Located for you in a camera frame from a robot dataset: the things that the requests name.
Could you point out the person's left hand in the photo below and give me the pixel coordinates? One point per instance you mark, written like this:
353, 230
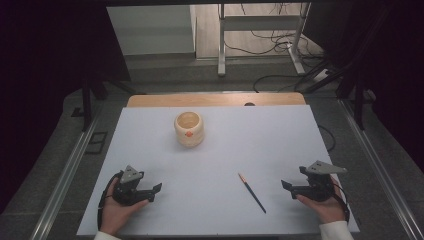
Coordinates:
115, 215

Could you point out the white cabinet panel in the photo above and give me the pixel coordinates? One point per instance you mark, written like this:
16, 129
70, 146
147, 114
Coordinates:
150, 30

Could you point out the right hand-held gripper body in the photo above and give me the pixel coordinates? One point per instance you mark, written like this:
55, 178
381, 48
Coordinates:
319, 188

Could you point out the aluminium floor rail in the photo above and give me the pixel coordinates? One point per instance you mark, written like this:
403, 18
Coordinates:
380, 173
63, 183

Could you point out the black metal stand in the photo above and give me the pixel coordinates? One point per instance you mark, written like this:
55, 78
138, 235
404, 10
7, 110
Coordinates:
86, 103
359, 106

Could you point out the white table cover sheet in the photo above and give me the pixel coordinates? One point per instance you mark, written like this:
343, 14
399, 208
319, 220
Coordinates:
216, 160

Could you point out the black rectangular floor frame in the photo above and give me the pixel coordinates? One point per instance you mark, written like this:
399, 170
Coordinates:
96, 143

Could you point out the white metal desk frame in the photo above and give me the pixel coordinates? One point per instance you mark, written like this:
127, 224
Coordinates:
221, 50

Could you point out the white power strip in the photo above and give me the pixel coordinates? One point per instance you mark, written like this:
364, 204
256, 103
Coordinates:
321, 75

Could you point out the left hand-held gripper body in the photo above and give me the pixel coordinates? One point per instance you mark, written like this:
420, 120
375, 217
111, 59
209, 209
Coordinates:
127, 191

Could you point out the cream cup with orange mark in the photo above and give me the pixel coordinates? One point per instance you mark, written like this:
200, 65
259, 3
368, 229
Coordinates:
189, 136

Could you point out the person's right hand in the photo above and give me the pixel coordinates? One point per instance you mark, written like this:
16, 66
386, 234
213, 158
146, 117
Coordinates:
328, 210

